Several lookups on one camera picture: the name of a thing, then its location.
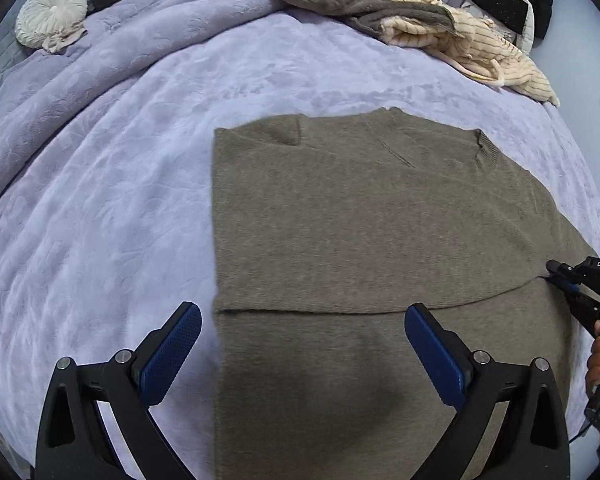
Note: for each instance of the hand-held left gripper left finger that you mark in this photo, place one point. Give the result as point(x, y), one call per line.
point(172, 350)

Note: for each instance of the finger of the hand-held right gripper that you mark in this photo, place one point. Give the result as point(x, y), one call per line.
point(582, 307)
point(562, 267)

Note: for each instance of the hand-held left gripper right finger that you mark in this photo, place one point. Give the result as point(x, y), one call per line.
point(432, 355)

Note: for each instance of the olive knit sweater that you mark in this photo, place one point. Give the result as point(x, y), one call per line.
point(370, 220)

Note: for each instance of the lavender embossed blanket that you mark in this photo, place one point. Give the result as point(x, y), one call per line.
point(130, 185)

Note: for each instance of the cream striped garment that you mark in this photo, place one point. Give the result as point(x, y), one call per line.
point(485, 45)

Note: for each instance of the round cream pleated pillow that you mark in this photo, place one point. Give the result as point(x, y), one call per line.
point(52, 12)

